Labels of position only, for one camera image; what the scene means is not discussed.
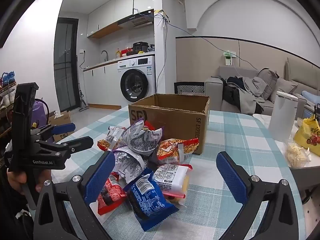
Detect grey sofa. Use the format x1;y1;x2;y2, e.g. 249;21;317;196
205;57;320;117

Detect large grey cushion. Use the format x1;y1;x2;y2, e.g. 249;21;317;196
257;68;279;100

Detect grey hooded garment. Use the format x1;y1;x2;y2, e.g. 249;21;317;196
239;76;265;115

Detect white clear cake packet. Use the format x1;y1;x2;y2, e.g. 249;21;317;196
152;164;193;203

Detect dark jacket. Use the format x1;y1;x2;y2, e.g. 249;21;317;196
222;76;247;105

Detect purple bag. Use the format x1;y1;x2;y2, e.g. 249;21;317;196
31;99;48;128

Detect person's left hand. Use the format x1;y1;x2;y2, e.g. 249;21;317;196
7;169;53;193

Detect white kitchen counter cabinets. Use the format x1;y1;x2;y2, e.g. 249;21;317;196
82;60;123;109

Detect red cookie packet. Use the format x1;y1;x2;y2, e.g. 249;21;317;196
96;171;128;215

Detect steel range hood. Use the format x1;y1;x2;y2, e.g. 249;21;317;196
117;9;154;30

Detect small cardboard box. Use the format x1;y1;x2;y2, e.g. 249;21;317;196
47;111;72;143

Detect black rice cooker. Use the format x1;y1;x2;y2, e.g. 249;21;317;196
132;42;150;54

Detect white washing machine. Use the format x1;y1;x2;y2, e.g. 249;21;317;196
117;55;157;103

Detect yellow plastic bag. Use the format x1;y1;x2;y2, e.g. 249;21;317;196
294;116;320;150

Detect dark glass door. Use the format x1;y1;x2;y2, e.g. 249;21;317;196
54;17;79;112

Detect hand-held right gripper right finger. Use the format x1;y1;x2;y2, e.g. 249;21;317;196
216;151;304;240

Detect black patterned chair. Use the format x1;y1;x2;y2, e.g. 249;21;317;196
174;82;205;95

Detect blue cable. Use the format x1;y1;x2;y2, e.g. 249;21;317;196
154;12;259;70

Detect wooden shoe rack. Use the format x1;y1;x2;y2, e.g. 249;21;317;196
0;71;18;140

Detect white upper kitchen cabinets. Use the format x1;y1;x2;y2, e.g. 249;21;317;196
86;0;154;39

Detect light blue pillow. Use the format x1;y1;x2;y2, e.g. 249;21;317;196
301;90;320;105

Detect white cylindrical bin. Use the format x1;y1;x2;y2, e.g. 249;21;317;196
268;91;299;142

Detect red snack packet blue print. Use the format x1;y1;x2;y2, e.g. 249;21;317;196
144;120;158;132

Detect white network device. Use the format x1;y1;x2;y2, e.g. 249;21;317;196
154;9;170;22

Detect clear bag of popcorn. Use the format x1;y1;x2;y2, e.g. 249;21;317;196
284;141;313;168

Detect small grey cushion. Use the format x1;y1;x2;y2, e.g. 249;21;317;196
271;77;298;103

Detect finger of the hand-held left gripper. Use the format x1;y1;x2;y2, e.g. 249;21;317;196
37;136;94;155
31;122;76;140

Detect brown cardboard box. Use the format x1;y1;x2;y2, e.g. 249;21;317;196
128;94;210;155

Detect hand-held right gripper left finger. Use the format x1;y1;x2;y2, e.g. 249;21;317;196
32;151;117;240

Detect wall socket with green plug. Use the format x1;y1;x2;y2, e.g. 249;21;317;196
222;51;237;67

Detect grey floor mop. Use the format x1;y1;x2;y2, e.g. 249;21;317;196
79;90;89;112

